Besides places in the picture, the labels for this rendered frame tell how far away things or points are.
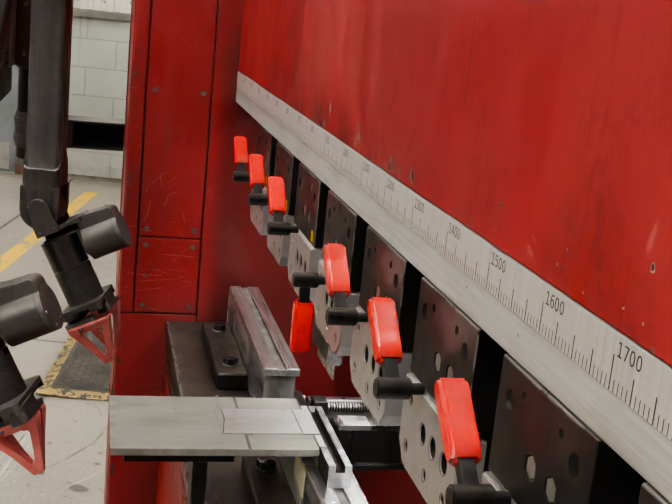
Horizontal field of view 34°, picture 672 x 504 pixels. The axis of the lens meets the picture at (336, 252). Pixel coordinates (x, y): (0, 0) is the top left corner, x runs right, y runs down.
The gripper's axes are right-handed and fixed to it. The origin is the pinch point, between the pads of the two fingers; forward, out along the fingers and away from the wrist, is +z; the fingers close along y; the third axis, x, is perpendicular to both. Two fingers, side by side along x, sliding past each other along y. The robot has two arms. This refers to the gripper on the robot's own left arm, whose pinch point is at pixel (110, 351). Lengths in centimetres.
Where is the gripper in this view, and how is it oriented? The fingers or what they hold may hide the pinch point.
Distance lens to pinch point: 175.0
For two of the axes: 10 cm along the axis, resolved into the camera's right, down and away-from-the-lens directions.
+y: 0.0, -2.2, 9.7
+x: -9.3, 3.5, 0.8
